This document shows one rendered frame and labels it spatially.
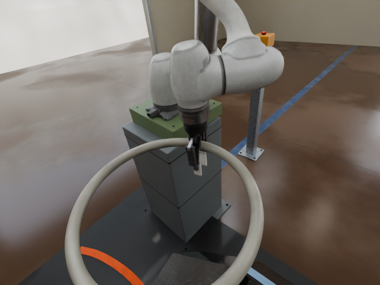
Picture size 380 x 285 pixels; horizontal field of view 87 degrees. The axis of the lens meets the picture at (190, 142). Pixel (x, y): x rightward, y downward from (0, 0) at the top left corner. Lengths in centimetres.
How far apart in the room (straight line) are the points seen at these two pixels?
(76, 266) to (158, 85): 73
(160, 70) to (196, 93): 45
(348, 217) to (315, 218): 22
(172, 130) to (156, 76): 25
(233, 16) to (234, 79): 17
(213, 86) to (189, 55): 9
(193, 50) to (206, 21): 43
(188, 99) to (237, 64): 14
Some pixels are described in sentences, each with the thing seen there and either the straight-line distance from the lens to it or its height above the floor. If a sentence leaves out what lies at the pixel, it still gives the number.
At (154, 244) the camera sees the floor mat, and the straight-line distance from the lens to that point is 156.
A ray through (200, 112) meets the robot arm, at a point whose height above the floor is 110.
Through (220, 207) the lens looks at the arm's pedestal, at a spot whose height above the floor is 1.
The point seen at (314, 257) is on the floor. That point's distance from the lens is 161.
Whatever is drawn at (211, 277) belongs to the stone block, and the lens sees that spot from 60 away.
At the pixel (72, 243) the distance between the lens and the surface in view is 57.
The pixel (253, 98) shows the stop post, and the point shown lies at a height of 61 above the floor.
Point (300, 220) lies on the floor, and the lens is 172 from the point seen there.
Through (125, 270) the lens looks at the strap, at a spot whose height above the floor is 2.
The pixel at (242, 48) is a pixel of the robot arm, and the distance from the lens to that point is 55.
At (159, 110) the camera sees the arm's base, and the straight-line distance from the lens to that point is 102.
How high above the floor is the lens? 136
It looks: 36 degrees down
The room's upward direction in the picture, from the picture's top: 7 degrees counter-clockwise
